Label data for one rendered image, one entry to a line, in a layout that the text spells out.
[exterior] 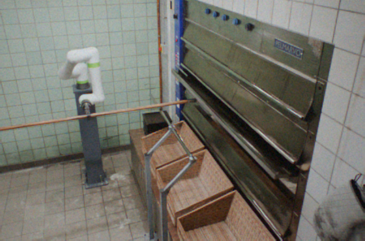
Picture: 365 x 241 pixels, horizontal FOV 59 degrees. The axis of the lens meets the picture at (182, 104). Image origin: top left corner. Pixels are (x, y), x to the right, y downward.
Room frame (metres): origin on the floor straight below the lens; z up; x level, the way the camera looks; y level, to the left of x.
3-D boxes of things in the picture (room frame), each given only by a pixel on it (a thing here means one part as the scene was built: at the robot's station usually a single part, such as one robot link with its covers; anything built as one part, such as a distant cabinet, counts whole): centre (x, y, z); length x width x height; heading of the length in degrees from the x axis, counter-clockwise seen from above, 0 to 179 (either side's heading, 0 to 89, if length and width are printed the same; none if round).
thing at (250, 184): (2.26, -0.33, 1.02); 1.79 x 0.11 x 0.19; 19
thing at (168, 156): (2.71, 0.11, 0.72); 0.56 x 0.49 x 0.28; 20
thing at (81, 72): (3.12, 1.04, 1.36); 0.16 x 0.13 x 0.19; 129
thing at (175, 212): (2.15, -0.08, 0.72); 0.56 x 0.49 x 0.28; 19
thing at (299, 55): (2.27, -0.35, 1.99); 1.80 x 0.08 x 0.21; 19
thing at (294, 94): (2.26, -0.33, 1.80); 1.79 x 0.11 x 0.19; 19
